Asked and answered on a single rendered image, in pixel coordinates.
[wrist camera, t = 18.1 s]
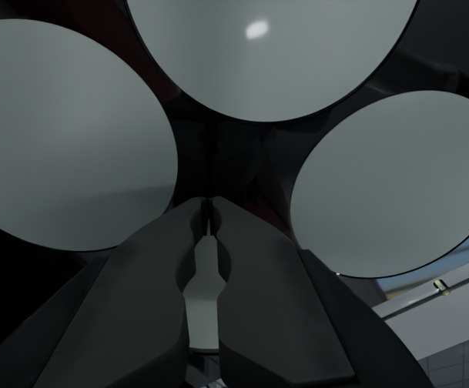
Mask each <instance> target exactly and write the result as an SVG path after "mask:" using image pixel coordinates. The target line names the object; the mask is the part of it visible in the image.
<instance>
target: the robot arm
mask: <svg viewBox="0 0 469 388"><path fill-rule="evenodd" d="M208 221H209V224H210V235H211V236H214V237H215V239H216V240H217V256H218V272H219V274H220V275H221V276H222V278H223V279H224V280H225V282H226V285H225V287H224V289H223V291H222V292H221V293H220V294H219V296H218V298H217V302H216V303H217V322H218V339H219V371H220V376H221V379H222V381H223V382H224V383H225V385H226V386H228V387H229V388H435V387H434V385H433V384H432V382H431V381H430V379H429V378H428V376H427V374H426V373H425V372H424V370H423V369H422V367H421V366H420V364H419V363H418V362H417V360H416V359H415V357H414V356H413V354H412V353H411V352H410V350H409V349H408V348H407V347H406V346H405V344H404V343H403V342H402V341H401V339H400V338H399V337H398V335H397V334H396V333H395V332H394V331H393V330H392V329H391V328H390V327H389V326H388V325H387V324H386V323H385V322H384V321H383V320H382V319H381V318H380V316H379V315H377V314H376V313H375V312H374V311H373V310H372V309H371V308H370V307H369V306H368V305H367V304H366V303H365V302H364V301H363V300H362V299H361V298H360V297H359V296H358V295H357V294H356V293H355V292H354V291H353V290H352V289H351V288H350V287H349V286H348V285H346V284H345V283H344V282H343V281H342V280H341V279H340V278H339V277H338V276H337V275H336V274H335V273H334V272H332V271H331V270H330V269H329V268H328V267H327V266H326V265H325V264H324V263H323V262H322V261H321V260H320V259H319V258H317V257H316V256H315V255H314V254H313V253H312V252H311V251H310V250H309V249H301V250H300V249H299V248H298V247H297V246H296V245H295V244H294V243H293V242H292V241H291V240H290V239H289V238H288V237H287V236H285V235H284V234H283V233H282V232H281V231H279V230H278V229H277V228H275V227H274V226H272V225H270V224H269V223H268V222H266V221H264V220H262V219H261V218H259V217H257V216H255V215H253V214H252V213H250V212H248V211H246V210H245V209H243V208H241V207H239V206H238V205H236V204H234V203H232V202H230V201H229V200H227V199H225V198H223V197H222V196H215V197H213V198H205V197H202V196H199V197H194V198H191V199H189V200H187V201H185V202H184V203H182V204H181V205H179V206H177V207H176V208H174V209H172V210H170V211H168V212H167V213H165V214H163V215H161V216H160V217H158V218H157V219H154V220H153V221H152V222H149V223H148V224H146V225H145V226H143V227H142V228H140V229H139V230H137V231H136V232H134V233H133V234H132V235H131V236H129V237H128V238H127V239H126V240H124V241H123V242H122V243H121V244H120V245H118V246H117V247H116V248H115V249H114V250H113V251H112V252H111V253H110V254H108V255H107V256H97V257H95V258H94V259H93V260H92V261H91V262H90V263H88V264H87V265H86V266H85V267H84V268H83V269H81V270H80V271H79V272H78V273H77V274H76V275H75V276H73V277H72V278H71V279H70V280H69V281H68V282H67V283H66V284H65V285H64V286H63V287H62V288H61V289H59V290H58V291H57V292H56V293H55V294H54V295H53V296H51V297H50V298H49V299H48V300H47V301H46V302H44V303H43V304H42V305H41V306H40V307H39V308H38V309H37V310H36V311H35V312H34V313H33V314H32V315H30V316H29V317H28V318H27V319H26V320H25V321H24V322H22V323H21V324H20V325H19V326H18V327H17V328H16V329H14V330H13V331H12V332H11V333H10V334H9V335H8V336H7V337H6V338H5V339H4V340H3V341H2V342H1V343H0V388H179V387H180V386H181V385H182V383H183V381H184V379H185V377H186V368H187V361H188V355H189V329H188V322H187V315H186V303H185V298H184V296H183V290H184V289H185V287H186V285H187V284H188V282H189V281H190V280H191V279H192V278H193V277H194V276H195V274H196V260H195V251H194V249H195V247H196V245H197V243H198V242H199V241H200V240H201V239H202V237H203V236H207V228H208Z"/></svg>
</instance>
